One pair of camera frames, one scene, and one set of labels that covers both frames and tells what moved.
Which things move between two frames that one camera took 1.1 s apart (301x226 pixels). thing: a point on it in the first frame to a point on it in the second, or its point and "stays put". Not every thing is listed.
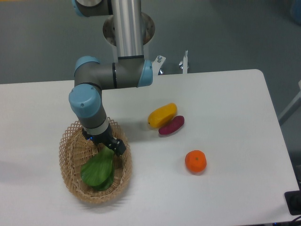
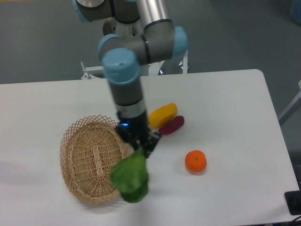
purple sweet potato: x=177 y=122 stays put
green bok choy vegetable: x=98 y=171 to x=130 y=176
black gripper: x=107 y=137 to x=130 y=128
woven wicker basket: x=75 y=150 stays put
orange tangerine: x=196 y=160 stays put
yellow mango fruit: x=161 y=116 stays put
